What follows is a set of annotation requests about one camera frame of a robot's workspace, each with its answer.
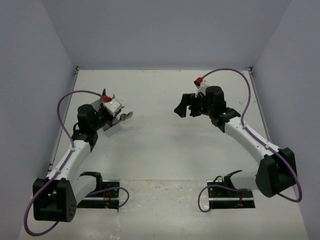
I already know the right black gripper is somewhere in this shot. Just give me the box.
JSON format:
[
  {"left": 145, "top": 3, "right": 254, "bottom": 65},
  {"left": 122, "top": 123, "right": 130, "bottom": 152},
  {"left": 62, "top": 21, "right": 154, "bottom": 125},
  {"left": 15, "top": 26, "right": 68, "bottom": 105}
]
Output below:
[{"left": 174, "top": 91, "right": 214, "bottom": 118}]

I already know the large steel spoon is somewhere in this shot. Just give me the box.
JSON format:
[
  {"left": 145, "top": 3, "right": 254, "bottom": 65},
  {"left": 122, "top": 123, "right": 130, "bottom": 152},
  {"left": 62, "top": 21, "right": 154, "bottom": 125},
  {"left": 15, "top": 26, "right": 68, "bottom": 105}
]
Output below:
[{"left": 121, "top": 111, "right": 133, "bottom": 121}]

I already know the crosswise steel spoon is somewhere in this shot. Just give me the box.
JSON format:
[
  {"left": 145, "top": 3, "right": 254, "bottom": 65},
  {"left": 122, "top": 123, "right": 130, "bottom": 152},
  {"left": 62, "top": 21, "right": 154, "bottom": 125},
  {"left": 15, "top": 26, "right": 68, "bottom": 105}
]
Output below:
[{"left": 112, "top": 113, "right": 127, "bottom": 126}]

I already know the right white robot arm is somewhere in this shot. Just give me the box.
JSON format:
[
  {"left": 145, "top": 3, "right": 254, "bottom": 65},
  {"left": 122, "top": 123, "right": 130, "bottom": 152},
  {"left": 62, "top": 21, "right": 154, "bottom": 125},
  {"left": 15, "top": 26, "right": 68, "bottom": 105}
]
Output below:
[{"left": 174, "top": 86, "right": 297, "bottom": 198}]

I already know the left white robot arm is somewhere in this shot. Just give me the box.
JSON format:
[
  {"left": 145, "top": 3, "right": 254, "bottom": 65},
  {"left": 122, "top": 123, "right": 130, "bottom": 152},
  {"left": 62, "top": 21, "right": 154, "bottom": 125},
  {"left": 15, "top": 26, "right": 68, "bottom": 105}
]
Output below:
[{"left": 32, "top": 103, "right": 118, "bottom": 222}]

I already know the clear plastic utensil container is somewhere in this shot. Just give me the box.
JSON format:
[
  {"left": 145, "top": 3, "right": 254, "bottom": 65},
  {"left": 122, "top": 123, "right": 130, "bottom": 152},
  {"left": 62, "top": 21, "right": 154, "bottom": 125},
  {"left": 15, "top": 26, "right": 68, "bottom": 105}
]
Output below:
[{"left": 91, "top": 98, "right": 121, "bottom": 138}]

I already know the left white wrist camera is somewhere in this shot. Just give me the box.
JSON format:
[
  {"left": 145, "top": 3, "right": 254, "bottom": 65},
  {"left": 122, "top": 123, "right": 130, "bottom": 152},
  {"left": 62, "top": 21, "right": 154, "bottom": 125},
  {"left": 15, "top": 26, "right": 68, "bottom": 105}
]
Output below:
[{"left": 103, "top": 98, "right": 124, "bottom": 117}]

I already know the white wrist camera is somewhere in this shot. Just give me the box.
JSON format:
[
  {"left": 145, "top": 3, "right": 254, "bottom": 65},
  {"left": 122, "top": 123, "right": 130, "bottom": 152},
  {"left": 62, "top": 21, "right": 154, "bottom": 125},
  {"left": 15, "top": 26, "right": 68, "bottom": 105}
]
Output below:
[
  {"left": 103, "top": 98, "right": 124, "bottom": 117},
  {"left": 193, "top": 77, "right": 209, "bottom": 97}
]

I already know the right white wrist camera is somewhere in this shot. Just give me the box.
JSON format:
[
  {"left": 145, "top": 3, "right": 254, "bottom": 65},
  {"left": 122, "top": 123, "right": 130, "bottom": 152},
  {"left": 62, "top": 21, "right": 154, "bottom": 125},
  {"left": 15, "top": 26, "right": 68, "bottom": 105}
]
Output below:
[{"left": 193, "top": 77, "right": 209, "bottom": 97}]

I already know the left corner metal bracket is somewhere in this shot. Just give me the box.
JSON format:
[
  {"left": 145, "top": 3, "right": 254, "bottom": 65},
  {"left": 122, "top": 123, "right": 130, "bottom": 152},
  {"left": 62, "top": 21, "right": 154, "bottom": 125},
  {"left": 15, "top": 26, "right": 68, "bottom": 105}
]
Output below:
[{"left": 74, "top": 66, "right": 83, "bottom": 75}]

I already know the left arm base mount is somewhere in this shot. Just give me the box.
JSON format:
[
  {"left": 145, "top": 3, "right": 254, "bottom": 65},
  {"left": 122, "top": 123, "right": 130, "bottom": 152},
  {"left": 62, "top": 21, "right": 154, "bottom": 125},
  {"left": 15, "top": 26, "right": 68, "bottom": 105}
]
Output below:
[{"left": 74, "top": 171, "right": 130, "bottom": 210}]

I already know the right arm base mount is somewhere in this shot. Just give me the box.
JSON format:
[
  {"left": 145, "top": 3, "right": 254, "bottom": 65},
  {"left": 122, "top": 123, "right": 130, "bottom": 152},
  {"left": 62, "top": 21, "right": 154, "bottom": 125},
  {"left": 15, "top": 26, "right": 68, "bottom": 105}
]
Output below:
[{"left": 197, "top": 170, "right": 256, "bottom": 213}]

